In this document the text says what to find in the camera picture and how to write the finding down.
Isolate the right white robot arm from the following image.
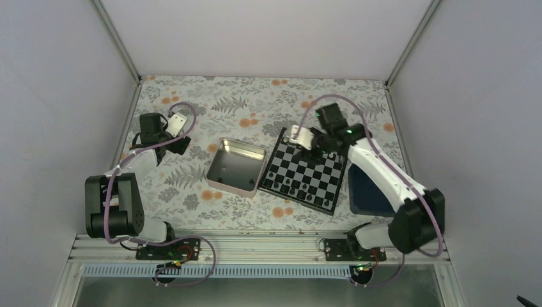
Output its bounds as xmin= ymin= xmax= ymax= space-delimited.
xmin=311 ymin=103 xmax=445 ymax=260

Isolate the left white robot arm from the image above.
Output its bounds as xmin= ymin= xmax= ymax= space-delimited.
xmin=84 ymin=113 xmax=190 ymax=259

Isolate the black white chessboard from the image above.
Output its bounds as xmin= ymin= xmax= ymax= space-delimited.
xmin=258 ymin=127 xmax=347 ymax=216

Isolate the blue plastic box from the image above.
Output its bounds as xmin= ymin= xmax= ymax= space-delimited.
xmin=348 ymin=164 xmax=395 ymax=217

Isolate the floral table mat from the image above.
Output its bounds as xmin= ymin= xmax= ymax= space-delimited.
xmin=125 ymin=75 xmax=403 ymax=232

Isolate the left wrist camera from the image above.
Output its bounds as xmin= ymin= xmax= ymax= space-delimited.
xmin=166 ymin=113 xmax=187 ymax=138

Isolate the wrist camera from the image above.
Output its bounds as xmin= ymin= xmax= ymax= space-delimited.
xmin=285 ymin=125 xmax=314 ymax=150
xmin=166 ymin=113 xmax=187 ymax=138

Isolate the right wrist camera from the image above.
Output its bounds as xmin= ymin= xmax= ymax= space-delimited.
xmin=285 ymin=125 xmax=314 ymax=150

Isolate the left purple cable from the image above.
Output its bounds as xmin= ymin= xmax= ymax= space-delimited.
xmin=103 ymin=101 xmax=217 ymax=288

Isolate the purple cable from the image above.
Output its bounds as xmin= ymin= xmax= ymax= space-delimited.
xmin=292 ymin=93 xmax=445 ymax=289
xmin=103 ymin=101 xmax=217 ymax=288

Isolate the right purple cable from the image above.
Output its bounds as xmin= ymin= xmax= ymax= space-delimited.
xmin=292 ymin=93 xmax=445 ymax=289

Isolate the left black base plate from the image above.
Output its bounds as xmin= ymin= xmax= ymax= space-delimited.
xmin=135 ymin=238 xmax=201 ymax=262

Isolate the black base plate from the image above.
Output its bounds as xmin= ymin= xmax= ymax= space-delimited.
xmin=135 ymin=238 xmax=201 ymax=262
xmin=322 ymin=239 xmax=387 ymax=262

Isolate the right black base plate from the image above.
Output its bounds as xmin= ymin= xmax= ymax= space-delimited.
xmin=322 ymin=239 xmax=387 ymax=262

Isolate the left aluminium frame post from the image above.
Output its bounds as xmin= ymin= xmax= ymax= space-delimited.
xmin=91 ymin=0 xmax=141 ymax=83

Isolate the aluminium frame post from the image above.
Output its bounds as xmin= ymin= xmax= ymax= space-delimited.
xmin=91 ymin=0 xmax=141 ymax=83
xmin=385 ymin=0 xmax=443 ymax=90

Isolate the aluminium front rail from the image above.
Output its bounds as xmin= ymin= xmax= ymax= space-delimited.
xmin=67 ymin=233 xmax=451 ymax=265

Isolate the right aluminium frame post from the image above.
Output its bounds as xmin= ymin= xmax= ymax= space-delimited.
xmin=385 ymin=0 xmax=443 ymax=90

